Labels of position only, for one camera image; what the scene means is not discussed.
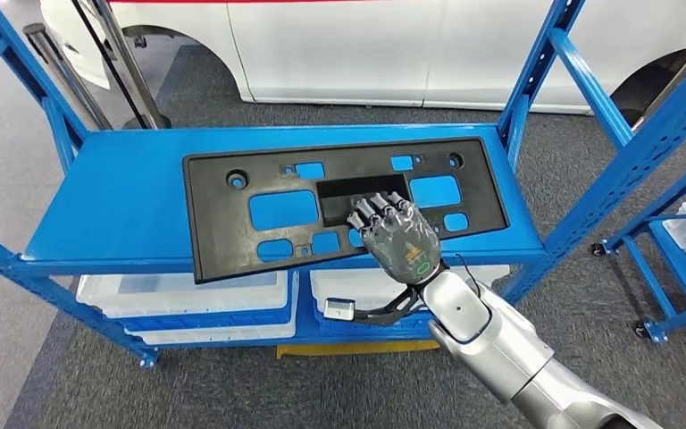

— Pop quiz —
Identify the blue plastic bin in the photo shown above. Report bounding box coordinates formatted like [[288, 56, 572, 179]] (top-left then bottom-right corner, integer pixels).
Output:
[[313, 307, 439, 341]]

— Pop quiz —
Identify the black plastic plate bracket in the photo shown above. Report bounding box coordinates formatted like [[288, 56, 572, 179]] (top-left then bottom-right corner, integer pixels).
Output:
[[181, 137, 510, 285]]

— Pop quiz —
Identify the grey post with black cap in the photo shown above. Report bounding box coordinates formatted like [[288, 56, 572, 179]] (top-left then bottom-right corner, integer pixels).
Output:
[[21, 22, 113, 131]]

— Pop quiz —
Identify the thin black pole with base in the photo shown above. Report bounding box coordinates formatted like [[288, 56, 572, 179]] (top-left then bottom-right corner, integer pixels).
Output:
[[69, 0, 172, 131]]

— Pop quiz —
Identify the chrome stanchion with round base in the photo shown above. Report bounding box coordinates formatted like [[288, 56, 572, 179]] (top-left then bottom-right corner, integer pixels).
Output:
[[632, 21, 686, 132]]

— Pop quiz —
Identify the blue metal shelf rack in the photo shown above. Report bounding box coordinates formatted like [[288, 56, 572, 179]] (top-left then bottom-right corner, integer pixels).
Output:
[[0, 0, 686, 371]]

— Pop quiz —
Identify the small blue metal rack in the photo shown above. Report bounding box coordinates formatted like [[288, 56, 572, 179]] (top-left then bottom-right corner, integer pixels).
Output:
[[591, 155, 686, 346]]

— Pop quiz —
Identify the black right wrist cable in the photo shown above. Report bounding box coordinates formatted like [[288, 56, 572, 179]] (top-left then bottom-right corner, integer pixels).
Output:
[[454, 253, 485, 300]]

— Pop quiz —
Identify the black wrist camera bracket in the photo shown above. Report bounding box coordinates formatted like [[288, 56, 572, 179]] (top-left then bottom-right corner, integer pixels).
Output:
[[351, 283, 427, 327]]

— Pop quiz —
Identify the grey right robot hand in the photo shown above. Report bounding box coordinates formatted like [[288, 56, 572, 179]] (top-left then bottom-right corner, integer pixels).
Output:
[[347, 192, 442, 287]]

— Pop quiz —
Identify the yellow floor tape strip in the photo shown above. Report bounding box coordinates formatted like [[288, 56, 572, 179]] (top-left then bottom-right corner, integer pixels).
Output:
[[276, 339, 440, 360]]

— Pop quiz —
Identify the white car with red stripe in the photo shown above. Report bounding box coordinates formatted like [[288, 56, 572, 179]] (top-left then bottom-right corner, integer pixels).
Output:
[[38, 0, 686, 116]]

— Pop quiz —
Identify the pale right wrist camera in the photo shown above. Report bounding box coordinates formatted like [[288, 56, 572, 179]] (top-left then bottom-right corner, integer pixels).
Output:
[[323, 298, 357, 323]]

